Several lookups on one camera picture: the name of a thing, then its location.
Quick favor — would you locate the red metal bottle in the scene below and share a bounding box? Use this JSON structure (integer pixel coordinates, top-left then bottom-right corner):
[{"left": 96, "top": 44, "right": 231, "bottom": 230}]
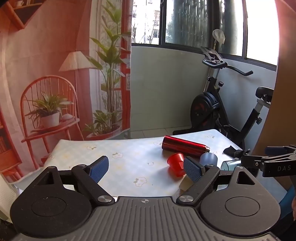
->
[{"left": 162, "top": 136, "right": 210, "bottom": 158}]

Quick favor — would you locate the window with dark frame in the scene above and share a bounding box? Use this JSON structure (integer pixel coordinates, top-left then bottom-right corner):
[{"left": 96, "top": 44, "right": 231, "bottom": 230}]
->
[{"left": 132, "top": 0, "right": 280, "bottom": 70}]

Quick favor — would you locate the blue frosted plastic cup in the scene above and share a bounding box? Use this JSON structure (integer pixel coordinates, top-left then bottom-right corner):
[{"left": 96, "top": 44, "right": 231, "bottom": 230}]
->
[{"left": 199, "top": 153, "right": 218, "bottom": 166}]

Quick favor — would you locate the red plastic cup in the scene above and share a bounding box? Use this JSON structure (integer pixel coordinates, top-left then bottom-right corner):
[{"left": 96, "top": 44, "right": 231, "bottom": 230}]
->
[{"left": 167, "top": 153, "right": 185, "bottom": 177}]

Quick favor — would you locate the black cloth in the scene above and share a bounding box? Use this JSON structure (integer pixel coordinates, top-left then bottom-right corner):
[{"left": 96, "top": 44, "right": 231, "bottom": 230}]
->
[{"left": 223, "top": 146, "right": 244, "bottom": 159}]

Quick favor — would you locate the printed backdrop curtain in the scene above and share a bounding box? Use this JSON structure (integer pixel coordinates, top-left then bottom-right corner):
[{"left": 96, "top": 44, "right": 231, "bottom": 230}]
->
[{"left": 1, "top": 0, "right": 132, "bottom": 183}]

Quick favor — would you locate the teal transparent plastic cup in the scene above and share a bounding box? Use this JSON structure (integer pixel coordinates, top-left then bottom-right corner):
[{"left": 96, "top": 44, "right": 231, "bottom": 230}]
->
[{"left": 220, "top": 160, "right": 241, "bottom": 171}]

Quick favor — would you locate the black exercise bike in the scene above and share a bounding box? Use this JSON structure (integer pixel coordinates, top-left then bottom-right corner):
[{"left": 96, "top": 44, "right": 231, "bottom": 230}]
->
[{"left": 172, "top": 46, "right": 275, "bottom": 150}]

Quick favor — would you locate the cream white cup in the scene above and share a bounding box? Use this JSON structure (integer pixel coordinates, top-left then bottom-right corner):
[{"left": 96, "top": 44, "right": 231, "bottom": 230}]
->
[{"left": 179, "top": 175, "right": 194, "bottom": 191}]

